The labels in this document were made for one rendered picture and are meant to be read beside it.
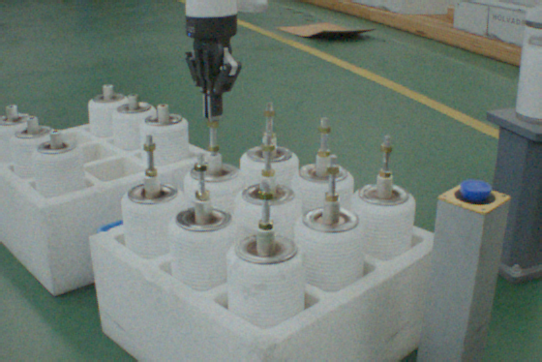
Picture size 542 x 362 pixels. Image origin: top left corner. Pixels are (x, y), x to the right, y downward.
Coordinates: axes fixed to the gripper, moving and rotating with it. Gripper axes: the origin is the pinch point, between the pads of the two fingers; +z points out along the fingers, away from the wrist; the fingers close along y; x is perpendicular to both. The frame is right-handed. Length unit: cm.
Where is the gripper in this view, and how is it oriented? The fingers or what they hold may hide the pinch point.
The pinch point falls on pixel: (212, 105)
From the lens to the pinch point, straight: 101.8
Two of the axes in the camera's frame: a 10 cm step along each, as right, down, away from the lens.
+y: 5.8, 3.0, -7.5
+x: 8.1, -2.1, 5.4
